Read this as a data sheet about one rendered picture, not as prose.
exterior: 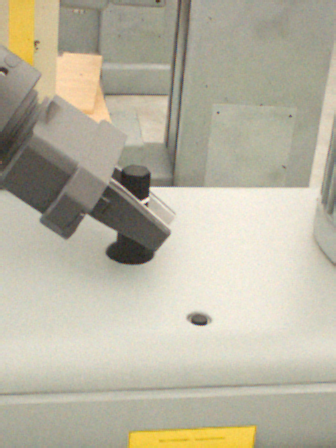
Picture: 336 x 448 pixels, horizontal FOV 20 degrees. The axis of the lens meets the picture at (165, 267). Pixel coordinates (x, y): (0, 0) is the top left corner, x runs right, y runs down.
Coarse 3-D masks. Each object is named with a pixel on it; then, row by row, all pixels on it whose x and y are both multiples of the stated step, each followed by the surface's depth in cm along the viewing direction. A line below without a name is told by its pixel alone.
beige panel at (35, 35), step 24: (0, 0) 233; (24, 0) 233; (48, 0) 235; (0, 24) 236; (24, 24) 236; (48, 24) 238; (24, 48) 239; (48, 48) 241; (48, 72) 244; (48, 96) 247
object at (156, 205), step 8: (120, 168) 72; (112, 176) 72; (120, 176) 72; (152, 200) 73; (160, 200) 73; (152, 208) 73; (160, 208) 73; (168, 208) 73; (160, 216) 73; (168, 216) 73; (168, 224) 73
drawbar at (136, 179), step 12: (132, 168) 71; (144, 168) 71; (132, 180) 70; (144, 180) 70; (132, 192) 70; (144, 192) 71; (120, 240) 73; (132, 240) 72; (120, 252) 73; (132, 252) 73; (144, 252) 74; (132, 264) 73
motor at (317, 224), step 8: (328, 144) 76; (328, 152) 76; (328, 160) 75; (328, 168) 75; (328, 176) 75; (328, 184) 76; (320, 192) 78; (328, 192) 76; (320, 200) 78; (328, 200) 75; (320, 208) 77; (328, 208) 75; (320, 216) 76; (328, 216) 76; (320, 224) 76; (328, 224) 75; (320, 232) 76; (328, 232) 75; (320, 240) 76; (328, 240) 75; (328, 248) 75; (328, 256) 75
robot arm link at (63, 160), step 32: (0, 64) 66; (0, 96) 66; (32, 96) 68; (0, 128) 66; (32, 128) 67; (64, 128) 69; (96, 128) 72; (0, 160) 70; (32, 160) 66; (64, 160) 66; (96, 160) 68; (32, 192) 68; (64, 192) 65; (96, 192) 66; (64, 224) 67
